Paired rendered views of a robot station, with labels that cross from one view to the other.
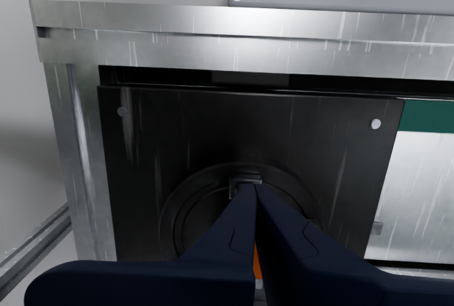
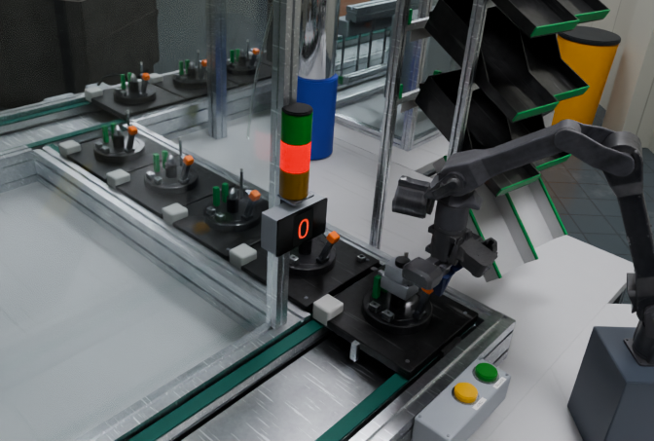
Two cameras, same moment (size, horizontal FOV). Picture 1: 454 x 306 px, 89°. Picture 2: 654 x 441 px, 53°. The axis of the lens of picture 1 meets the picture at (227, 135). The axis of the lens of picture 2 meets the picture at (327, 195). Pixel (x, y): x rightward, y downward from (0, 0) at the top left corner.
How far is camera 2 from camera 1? 1.19 m
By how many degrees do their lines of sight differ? 51
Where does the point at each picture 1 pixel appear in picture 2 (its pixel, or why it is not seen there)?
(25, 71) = not seen: hidden behind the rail
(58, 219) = not seen: hidden behind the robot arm
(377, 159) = (391, 355)
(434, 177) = (338, 394)
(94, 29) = (496, 327)
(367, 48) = (434, 382)
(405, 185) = (343, 383)
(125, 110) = (464, 313)
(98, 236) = not seen: hidden behind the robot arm
